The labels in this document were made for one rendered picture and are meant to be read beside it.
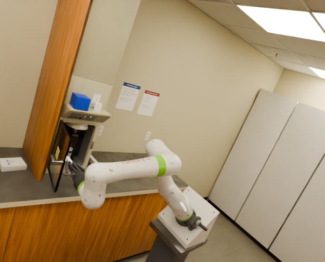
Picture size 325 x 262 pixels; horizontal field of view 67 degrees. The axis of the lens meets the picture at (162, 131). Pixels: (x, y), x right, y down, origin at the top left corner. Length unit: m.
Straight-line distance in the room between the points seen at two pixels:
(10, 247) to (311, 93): 4.18
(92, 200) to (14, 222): 0.81
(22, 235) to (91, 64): 1.24
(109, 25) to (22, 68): 0.76
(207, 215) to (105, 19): 1.51
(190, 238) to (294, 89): 3.35
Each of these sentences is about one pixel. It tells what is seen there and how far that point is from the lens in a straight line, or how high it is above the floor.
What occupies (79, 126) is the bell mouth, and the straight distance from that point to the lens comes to 1.98.
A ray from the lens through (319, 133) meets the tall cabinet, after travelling 3.90.
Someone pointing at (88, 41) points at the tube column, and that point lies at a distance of 1.80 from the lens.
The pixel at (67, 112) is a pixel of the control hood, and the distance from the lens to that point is 1.78.
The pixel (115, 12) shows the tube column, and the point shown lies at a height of 2.19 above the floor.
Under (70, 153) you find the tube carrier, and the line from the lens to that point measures 2.11.
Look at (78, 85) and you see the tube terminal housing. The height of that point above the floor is 1.65.
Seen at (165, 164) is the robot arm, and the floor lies 1.53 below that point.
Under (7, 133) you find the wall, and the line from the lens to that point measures 2.34.
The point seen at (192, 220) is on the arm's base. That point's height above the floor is 1.11.
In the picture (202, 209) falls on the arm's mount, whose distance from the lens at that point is 1.89.
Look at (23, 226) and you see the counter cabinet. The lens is 1.96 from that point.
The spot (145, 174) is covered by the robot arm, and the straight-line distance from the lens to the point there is 1.26.
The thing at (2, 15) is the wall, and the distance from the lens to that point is 2.10.
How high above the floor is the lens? 2.00
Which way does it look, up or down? 15 degrees down
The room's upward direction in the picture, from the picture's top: 22 degrees clockwise
